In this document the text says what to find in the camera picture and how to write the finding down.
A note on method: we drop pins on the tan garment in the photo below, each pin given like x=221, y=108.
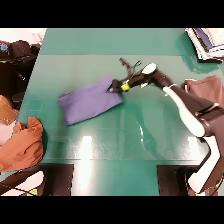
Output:
x=6, y=111

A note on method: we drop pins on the brown garment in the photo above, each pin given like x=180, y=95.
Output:
x=206, y=89

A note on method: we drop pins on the purple garment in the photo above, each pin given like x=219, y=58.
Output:
x=87, y=101

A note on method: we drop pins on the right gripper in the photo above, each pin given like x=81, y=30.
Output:
x=119, y=85

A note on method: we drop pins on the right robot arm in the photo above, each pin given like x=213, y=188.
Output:
x=186, y=111

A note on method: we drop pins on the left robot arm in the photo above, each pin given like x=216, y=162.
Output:
x=23, y=183

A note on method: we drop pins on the orange garment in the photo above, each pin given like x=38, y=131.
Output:
x=25, y=146

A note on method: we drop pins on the stack of folded clothes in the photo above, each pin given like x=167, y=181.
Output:
x=208, y=43

